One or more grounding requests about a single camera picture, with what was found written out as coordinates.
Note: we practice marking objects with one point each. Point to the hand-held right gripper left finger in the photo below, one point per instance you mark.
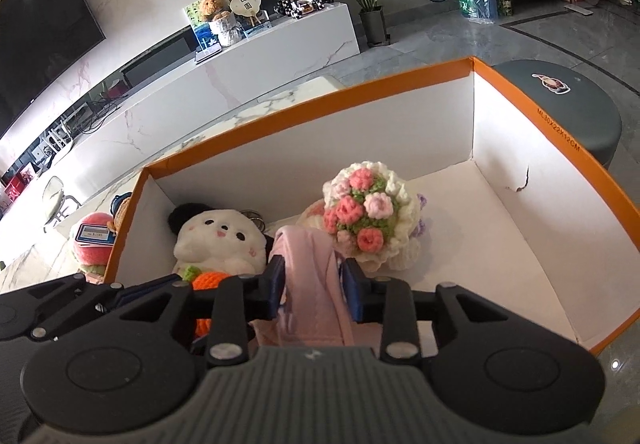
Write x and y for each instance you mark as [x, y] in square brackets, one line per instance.
[277, 286]

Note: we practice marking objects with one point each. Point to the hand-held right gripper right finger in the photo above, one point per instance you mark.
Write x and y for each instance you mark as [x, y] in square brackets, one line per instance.
[352, 291]

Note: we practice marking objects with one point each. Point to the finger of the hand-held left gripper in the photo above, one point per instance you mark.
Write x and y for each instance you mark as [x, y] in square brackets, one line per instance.
[60, 306]

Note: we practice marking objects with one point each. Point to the pink backpack-shaped pouch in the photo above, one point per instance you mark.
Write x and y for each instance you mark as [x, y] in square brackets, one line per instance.
[310, 264]

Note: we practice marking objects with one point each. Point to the pink plush ball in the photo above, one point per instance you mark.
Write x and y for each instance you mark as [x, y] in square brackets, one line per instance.
[92, 251]

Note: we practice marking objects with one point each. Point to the orange cardboard box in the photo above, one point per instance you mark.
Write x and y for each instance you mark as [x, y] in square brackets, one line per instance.
[550, 204]

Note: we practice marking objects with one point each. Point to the orange crochet toy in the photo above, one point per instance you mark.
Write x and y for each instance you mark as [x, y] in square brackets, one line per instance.
[210, 283]

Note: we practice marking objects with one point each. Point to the white panda plush toy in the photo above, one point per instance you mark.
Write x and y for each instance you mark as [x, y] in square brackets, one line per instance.
[220, 236]

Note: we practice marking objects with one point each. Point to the crochet flower bouquet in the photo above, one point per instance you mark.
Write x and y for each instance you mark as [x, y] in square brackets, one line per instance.
[360, 209]

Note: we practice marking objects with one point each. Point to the small brown bear toy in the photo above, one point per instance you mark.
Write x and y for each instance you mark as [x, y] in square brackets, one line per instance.
[120, 215]

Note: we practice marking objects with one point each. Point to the grey chair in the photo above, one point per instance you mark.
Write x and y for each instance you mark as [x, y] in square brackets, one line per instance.
[52, 191]

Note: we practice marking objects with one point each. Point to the white router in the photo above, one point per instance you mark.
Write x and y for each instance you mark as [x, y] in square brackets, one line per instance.
[57, 139]

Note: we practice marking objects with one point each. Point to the white marble TV cabinet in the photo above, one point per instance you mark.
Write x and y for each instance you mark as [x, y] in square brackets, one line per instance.
[280, 54]

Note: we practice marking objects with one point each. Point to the white set-top box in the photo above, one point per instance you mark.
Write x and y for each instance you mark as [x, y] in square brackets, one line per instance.
[207, 55]

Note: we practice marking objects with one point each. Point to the white textured pot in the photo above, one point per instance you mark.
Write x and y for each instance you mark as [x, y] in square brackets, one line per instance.
[225, 31]

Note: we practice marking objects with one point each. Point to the blue green painting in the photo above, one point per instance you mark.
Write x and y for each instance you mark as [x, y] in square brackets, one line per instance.
[197, 31]

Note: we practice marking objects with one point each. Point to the black flat television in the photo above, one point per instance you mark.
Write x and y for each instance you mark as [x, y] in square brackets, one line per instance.
[40, 34]

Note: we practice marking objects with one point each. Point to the grey round stool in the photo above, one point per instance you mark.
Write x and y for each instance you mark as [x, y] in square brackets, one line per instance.
[575, 119]

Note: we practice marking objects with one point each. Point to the black white toy cars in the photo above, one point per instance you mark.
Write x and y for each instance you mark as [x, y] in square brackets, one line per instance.
[302, 4]

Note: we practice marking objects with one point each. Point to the brown teddy bear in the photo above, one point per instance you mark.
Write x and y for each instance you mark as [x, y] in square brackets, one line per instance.
[212, 5]

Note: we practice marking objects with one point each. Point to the green patterned jar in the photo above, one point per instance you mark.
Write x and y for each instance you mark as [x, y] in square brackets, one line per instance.
[504, 1]

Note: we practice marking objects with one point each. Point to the white flat floor object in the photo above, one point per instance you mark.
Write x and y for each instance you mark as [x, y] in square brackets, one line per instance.
[579, 10]

